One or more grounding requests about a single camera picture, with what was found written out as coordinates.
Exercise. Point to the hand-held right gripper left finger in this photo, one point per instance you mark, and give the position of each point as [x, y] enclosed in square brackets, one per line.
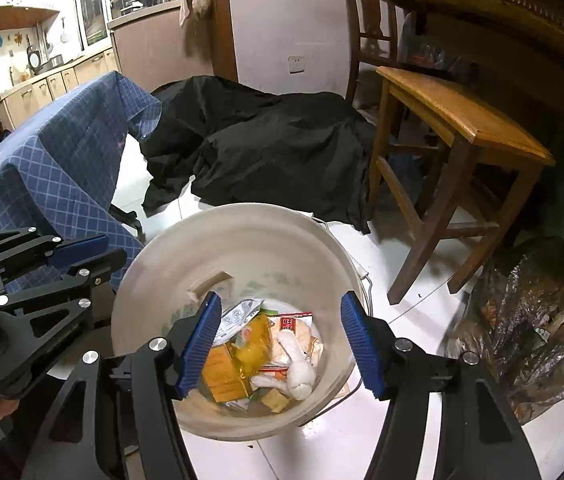
[199, 350]

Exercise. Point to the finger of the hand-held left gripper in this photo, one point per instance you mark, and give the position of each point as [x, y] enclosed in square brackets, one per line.
[79, 250]
[62, 300]

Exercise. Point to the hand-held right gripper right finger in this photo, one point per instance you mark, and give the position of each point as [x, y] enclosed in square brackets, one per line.
[362, 350]

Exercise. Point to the small orange box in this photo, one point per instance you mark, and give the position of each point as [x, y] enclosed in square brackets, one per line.
[222, 372]

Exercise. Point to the white printed wrapper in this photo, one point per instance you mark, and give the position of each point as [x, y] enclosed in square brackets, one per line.
[239, 317]

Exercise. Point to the red label snack packet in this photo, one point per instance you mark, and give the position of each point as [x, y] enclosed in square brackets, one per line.
[307, 340]

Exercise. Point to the yellow packet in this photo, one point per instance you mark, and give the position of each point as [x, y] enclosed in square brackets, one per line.
[257, 350]

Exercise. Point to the white tissue wad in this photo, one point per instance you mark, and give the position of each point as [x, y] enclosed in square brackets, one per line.
[299, 380]

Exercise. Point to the small tan carton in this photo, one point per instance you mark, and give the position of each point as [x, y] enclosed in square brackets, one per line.
[276, 401]

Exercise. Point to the white plastic bucket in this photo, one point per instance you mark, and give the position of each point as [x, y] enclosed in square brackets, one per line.
[262, 245]

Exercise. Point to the blue star tablecloth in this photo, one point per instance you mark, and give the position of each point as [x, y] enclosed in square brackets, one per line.
[62, 160]

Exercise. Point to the beige kitchen base cabinets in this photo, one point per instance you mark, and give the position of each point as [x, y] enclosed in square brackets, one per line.
[52, 85]

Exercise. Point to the crinkled plastic bag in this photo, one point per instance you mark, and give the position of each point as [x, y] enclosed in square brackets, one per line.
[537, 335]

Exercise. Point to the black cloth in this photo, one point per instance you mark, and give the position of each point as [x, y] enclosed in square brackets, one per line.
[272, 150]

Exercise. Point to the barred kitchen window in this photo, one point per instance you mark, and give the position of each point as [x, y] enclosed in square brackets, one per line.
[94, 0]

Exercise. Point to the wooden stool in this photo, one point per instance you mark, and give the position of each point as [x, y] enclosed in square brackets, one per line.
[462, 110]

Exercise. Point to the dark wooden chair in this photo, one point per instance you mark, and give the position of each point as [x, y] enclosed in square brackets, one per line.
[357, 35]

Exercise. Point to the carved wooden sideboard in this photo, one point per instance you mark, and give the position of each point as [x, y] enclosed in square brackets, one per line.
[512, 10]

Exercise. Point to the black metal table frame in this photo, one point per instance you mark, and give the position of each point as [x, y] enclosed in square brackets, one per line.
[129, 221]

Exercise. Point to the white wall socket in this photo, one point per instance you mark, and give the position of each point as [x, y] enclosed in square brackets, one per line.
[296, 64]

